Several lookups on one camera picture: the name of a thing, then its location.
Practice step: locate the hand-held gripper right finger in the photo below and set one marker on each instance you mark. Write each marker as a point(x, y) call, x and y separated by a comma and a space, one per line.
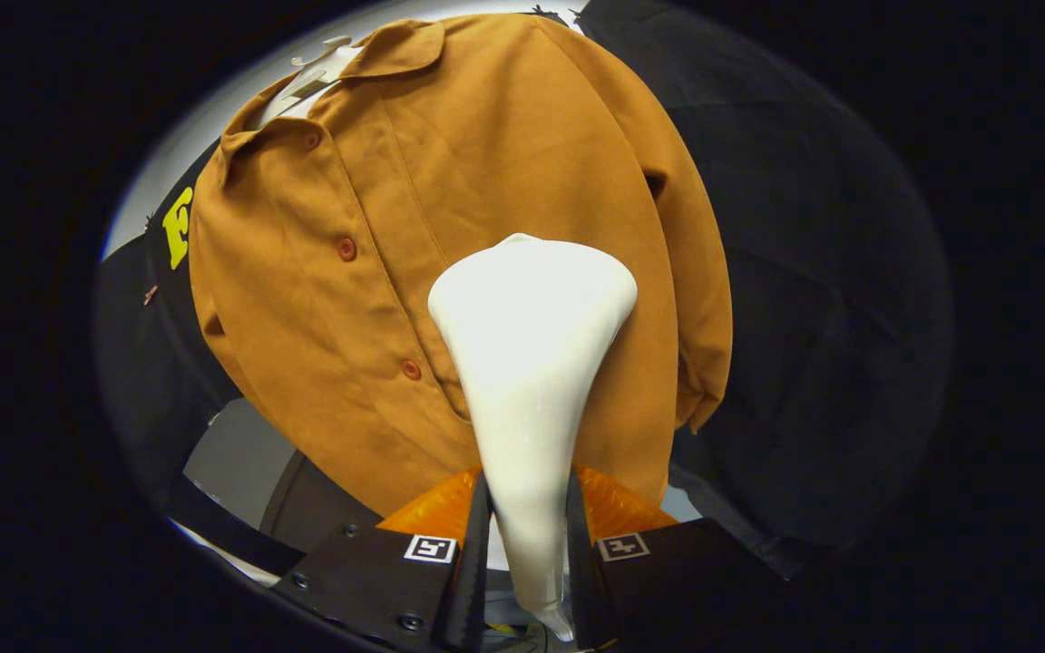
point(581, 589)

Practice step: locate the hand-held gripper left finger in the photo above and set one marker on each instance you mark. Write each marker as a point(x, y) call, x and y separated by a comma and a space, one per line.
point(473, 580)

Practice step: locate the white garment steamer head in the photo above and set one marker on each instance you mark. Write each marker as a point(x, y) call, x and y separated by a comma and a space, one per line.
point(532, 363)

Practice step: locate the orange button-up shirt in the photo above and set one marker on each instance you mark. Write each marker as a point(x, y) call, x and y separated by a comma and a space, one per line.
point(395, 227)

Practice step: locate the grey cabinet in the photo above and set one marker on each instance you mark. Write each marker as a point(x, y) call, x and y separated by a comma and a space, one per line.
point(232, 462)

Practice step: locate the black backdrop cloth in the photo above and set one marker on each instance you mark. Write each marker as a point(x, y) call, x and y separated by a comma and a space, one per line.
point(831, 272)

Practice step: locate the pink clip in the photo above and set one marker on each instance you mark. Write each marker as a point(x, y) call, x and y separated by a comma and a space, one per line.
point(151, 295)

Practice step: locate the white mannequin torso hanger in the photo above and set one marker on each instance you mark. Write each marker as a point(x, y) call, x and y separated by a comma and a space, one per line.
point(314, 86)

